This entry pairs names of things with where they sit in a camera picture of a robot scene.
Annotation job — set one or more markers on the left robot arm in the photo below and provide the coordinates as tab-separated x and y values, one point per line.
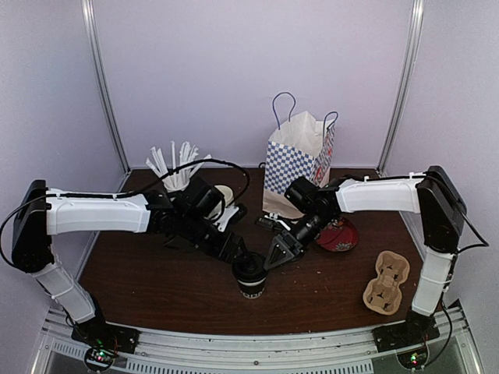
198	214

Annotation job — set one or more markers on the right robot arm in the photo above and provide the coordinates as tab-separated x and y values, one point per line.
430	194

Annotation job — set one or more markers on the black plastic cup lid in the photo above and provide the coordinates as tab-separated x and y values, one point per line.
249	268

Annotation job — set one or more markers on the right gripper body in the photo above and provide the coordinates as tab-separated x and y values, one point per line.
285	237

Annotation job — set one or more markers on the cardboard cup carrier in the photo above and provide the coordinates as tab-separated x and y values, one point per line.
383	294

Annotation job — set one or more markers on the aluminium front rail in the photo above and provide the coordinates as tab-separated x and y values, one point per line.
342	351

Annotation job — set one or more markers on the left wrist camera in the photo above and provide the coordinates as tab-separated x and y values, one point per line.
231	215

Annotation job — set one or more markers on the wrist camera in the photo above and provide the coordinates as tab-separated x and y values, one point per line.
231	215
273	222

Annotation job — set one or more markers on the left aluminium post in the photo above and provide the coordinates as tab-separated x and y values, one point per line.
102	84

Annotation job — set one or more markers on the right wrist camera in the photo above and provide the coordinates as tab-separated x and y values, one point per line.
273	222

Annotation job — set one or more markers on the white ceramic mug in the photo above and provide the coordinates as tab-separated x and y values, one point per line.
227	192

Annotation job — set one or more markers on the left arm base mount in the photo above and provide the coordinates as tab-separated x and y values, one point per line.
105	343

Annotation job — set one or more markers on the white paper cup with straws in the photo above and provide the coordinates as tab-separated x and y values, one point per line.
181	184

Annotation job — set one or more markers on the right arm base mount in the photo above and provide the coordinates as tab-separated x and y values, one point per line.
409	343

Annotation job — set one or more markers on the red floral plate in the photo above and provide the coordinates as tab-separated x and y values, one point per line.
339	236

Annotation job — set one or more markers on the blue checkered paper bag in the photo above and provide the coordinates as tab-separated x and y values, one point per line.
301	145

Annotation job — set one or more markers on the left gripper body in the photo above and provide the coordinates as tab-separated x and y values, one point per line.
223	250

